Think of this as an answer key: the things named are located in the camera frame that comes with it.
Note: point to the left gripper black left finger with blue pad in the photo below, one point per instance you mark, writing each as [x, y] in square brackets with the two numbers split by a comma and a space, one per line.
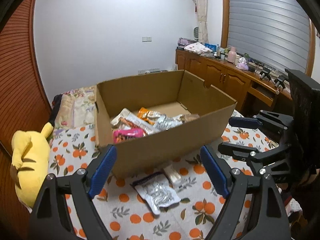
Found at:
[50, 217]

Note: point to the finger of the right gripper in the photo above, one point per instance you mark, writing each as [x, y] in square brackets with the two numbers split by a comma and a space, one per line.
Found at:
[245, 153]
[268, 122]

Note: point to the pink fish snack packet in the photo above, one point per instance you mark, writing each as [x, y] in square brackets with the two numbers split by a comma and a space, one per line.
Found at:
[122, 135]

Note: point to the wooden sideboard cabinet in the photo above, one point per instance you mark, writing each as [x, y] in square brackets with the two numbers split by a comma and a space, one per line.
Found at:
[251, 93]

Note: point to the orange-print white bedsheet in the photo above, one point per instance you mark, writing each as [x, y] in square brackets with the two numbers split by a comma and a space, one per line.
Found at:
[124, 213]

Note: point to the small white wrapped candy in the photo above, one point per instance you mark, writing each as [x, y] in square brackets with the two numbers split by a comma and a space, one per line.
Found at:
[173, 176]

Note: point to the purple tissue pack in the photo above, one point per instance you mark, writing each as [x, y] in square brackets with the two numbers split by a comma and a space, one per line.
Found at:
[242, 64]

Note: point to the yellow plush toy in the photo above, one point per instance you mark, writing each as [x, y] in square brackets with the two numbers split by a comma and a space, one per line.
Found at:
[29, 163]

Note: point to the silver snack packet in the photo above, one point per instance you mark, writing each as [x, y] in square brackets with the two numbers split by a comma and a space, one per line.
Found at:
[155, 190]

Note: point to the pink bottle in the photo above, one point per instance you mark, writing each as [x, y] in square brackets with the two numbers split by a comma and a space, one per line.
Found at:
[231, 55]

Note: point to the brown biscuit packet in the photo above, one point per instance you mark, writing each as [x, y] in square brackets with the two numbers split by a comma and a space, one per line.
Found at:
[188, 117]

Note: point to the white grey snack packet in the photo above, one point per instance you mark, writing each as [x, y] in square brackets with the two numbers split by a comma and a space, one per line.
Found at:
[165, 123]

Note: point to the brown cardboard box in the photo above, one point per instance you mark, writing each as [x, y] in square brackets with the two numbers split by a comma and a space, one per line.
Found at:
[172, 94]

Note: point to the orange snack bag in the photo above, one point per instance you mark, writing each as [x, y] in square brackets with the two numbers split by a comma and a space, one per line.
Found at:
[148, 115]

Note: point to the window roller blind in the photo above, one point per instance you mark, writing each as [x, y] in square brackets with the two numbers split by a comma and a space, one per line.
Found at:
[274, 32]

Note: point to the folded floral cloth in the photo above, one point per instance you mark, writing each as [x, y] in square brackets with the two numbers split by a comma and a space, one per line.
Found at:
[197, 48]

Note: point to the small white fan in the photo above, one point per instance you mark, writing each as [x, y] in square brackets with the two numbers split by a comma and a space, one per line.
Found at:
[196, 34]

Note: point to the patterned curtain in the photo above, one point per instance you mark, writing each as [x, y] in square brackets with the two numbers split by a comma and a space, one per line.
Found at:
[202, 8]

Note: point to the wall light switch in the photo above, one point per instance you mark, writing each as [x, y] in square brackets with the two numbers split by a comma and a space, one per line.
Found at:
[146, 39]

